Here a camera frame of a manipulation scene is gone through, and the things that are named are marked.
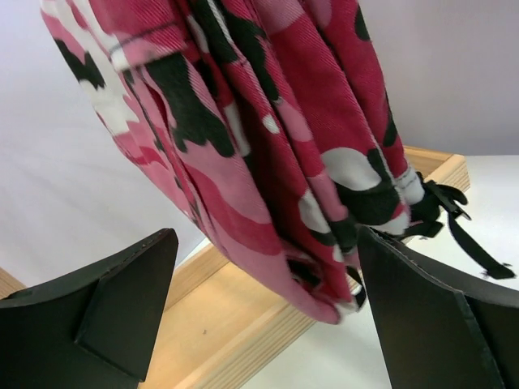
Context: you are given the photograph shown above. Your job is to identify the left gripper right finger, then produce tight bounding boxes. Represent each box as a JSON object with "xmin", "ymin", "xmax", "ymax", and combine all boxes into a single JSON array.
[{"xmin": 358, "ymin": 228, "xmax": 518, "ymax": 389}]

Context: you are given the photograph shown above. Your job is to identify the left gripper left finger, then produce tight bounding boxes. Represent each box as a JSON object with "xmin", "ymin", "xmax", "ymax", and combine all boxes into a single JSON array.
[{"xmin": 1, "ymin": 229, "xmax": 178, "ymax": 389}]

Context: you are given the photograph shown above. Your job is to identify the pink camouflage trousers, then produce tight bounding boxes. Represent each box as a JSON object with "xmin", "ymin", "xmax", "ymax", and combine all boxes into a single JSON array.
[{"xmin": 41, "ymin": 1, "xmax": 513, "ymax": 324}]

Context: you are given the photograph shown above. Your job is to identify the wooden clothes rack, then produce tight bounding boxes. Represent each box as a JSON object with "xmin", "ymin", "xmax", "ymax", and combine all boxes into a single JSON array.
[{"xmin": 0, "ymin": 144, "xmax": 470, "ymax": 389}]

